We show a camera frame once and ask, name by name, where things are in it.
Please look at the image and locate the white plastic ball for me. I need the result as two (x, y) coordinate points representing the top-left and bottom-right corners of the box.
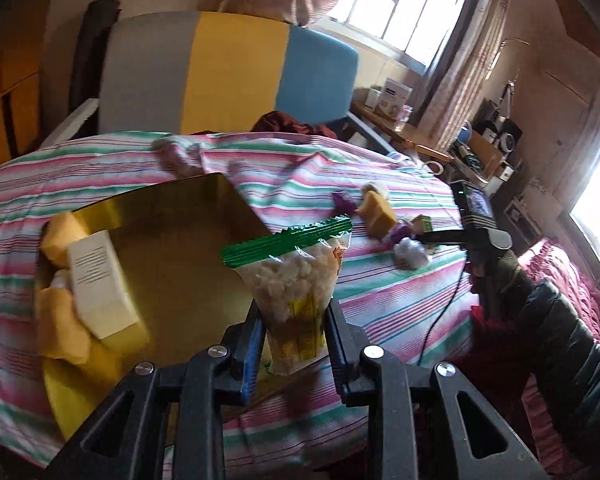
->
(393, 237), (430, 270)

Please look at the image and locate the yellow sponge block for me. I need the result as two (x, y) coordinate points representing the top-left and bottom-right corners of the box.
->
(41, 211), (88, 269)
(356, 191), (398, 240)
(34, 287), (91, 365)

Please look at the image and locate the green topped popcorn bag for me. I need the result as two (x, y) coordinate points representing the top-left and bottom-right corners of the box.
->
(221, 214), (352, 376)

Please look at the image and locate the purple snack packet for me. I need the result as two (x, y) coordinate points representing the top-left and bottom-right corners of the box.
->
(381, 222), (415, 247)
(332, 191), (358, 218)

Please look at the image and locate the silver grey box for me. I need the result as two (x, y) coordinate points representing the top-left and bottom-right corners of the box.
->
(67, 231), (140, 340)

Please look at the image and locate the green tea box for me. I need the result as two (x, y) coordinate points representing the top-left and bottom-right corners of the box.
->
(411, 214), (434, 235)

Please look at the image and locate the white fuzzy sock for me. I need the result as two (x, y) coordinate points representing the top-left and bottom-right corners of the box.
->
(362, 181), (389, 200)

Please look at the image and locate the gloved right hand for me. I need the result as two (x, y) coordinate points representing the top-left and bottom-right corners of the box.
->
(494, 250), (534, 301)

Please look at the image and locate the striped pink green bedsheet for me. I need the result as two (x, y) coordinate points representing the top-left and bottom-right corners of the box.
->
(0, 130), (481, 478)

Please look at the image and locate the wooden side desk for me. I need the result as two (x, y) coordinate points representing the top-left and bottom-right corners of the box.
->
(350, 102), (453, 164)

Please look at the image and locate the red blanket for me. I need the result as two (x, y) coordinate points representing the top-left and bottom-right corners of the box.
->
(454, 240), (600, 479)

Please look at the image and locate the gold metal tin tray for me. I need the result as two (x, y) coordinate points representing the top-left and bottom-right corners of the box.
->
(33, 171), (274, 441)

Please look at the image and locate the white carton on desk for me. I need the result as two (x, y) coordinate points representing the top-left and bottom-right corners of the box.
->
(376, 78), (412, 120)

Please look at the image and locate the dark red cloth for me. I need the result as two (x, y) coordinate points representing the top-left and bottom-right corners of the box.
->
(251, 110), (337, 139)

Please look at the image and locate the grey yellow blue headboard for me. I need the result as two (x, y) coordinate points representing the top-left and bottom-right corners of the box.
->
(98, 11), (358, 134)

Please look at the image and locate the black rolled mat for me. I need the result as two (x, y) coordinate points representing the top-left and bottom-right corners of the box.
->
(68, 0), (121, 113)

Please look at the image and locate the orange wooden wardrobe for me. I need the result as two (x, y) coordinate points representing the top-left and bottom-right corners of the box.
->
(0, 0), (50, 164)

